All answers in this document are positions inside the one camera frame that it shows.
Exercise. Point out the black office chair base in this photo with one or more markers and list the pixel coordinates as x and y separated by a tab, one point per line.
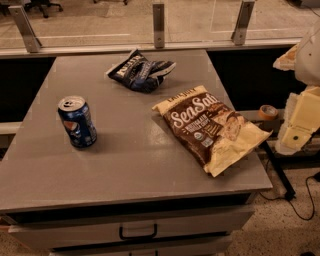
42	5

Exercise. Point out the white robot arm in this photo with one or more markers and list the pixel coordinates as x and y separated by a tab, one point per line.
304	58

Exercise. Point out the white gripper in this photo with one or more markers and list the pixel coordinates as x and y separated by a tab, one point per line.
309	58

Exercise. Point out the middle metal railing post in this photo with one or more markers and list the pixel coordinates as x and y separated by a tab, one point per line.
158	25

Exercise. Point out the upper drawer with black handle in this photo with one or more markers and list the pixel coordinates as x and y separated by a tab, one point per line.
124	228

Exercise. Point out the blue chip bag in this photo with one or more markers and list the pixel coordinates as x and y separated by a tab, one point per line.
139	74

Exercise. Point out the orange tape roll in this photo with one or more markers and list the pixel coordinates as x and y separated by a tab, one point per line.
268	112

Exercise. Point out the left metal railing post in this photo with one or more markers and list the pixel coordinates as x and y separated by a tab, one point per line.
32	44

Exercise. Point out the lower drawer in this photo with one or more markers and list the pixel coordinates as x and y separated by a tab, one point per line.
202	246

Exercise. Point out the black table leg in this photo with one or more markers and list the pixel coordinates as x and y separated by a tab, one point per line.
290	192

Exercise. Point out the brown sea salt chip bag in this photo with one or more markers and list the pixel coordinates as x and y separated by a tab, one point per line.
216	135

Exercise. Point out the right metal railing post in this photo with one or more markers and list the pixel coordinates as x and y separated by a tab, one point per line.
239	34

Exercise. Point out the blue soda can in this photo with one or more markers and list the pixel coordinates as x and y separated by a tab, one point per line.
75	116

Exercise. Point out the metal railing post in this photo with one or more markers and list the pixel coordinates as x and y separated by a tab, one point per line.
239	34
32	44
158	25

